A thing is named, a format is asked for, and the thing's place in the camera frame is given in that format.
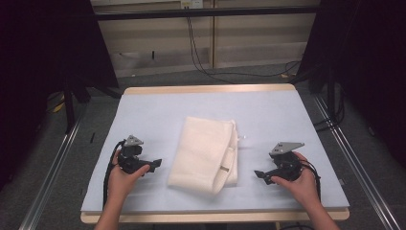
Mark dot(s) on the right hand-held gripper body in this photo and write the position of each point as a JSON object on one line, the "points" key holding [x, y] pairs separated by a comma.
{"points": [[287, 166]]}

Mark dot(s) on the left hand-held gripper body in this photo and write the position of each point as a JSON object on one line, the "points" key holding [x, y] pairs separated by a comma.
{"points": [[129, 159]]}

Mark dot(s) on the white mesh laundry bag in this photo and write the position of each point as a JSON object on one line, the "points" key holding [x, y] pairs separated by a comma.
{"points": [[204, 153]]}

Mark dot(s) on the person's left hand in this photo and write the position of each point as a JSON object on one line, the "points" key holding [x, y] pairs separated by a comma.
{"points": [[121, 183]]}

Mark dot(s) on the person's right hand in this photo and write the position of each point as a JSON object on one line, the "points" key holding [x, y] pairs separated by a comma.
{"points": [[303, 188]]}

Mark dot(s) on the light blue table mat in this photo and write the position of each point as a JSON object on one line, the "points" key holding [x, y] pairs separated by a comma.
{"points": [[261, 121]]}

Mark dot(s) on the black metal stand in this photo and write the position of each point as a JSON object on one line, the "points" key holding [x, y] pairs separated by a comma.
{"points": [[69, 111]]}

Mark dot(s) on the wooden table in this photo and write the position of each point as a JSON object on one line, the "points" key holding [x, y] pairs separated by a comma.
{"points": [[207, 88]]}

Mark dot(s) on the black curtain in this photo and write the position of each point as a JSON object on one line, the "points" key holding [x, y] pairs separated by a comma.
{"points": [[367, 64], [38, 64]]}

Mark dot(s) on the black horizontal bar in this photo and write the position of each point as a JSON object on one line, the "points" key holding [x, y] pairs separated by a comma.
{"points": [[204, 13]]}

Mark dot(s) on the aluminium floor rail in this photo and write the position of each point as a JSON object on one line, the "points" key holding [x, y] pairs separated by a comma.
{"points": [[51, 175], [357, 166]]}

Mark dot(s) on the white wall socket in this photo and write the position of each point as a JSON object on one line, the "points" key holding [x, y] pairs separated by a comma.
{"points": [[191, 4]]}

